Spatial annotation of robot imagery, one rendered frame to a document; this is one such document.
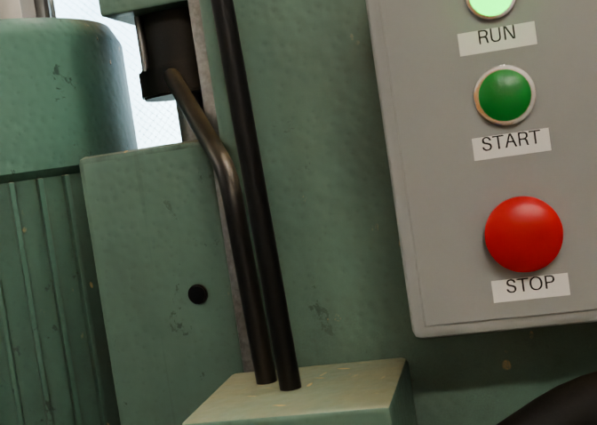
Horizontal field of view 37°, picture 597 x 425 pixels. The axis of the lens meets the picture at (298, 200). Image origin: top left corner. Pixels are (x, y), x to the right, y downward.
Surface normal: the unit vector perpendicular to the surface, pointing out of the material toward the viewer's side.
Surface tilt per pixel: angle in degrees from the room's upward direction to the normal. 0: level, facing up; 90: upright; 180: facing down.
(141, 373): 90
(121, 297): 90
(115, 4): 90
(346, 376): 0
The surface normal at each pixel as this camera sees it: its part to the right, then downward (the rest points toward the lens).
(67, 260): 0.59, -0.04
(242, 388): -0.15, -0.99
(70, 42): 0.78, -0.08
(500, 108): -0.22, 0.14
